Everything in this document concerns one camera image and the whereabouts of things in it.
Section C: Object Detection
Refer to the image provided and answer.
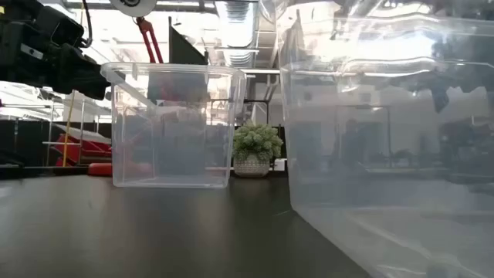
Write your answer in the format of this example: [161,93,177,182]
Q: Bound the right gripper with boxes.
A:
[389,57,494,114]

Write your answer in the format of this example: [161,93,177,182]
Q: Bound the green succulent in pot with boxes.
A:
[232,123,284,179]

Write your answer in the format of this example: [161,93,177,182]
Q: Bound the black partition panel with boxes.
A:
[168,15,210,66]

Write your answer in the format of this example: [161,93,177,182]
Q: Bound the clear plastic bin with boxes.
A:
[100,61,248,190]
[275,0,494,278]

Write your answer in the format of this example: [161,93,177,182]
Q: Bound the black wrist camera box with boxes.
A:
[36,5,85,49]

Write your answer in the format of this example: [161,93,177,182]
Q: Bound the red storage rack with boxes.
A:
[53,123,113,168]

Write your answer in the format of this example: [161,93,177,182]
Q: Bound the yellow cable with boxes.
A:
[63,0,85,168]

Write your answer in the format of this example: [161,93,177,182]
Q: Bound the red desk lamp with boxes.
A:
[87,0,165,178]

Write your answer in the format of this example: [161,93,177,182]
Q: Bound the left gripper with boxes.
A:
[0,17,112,101]

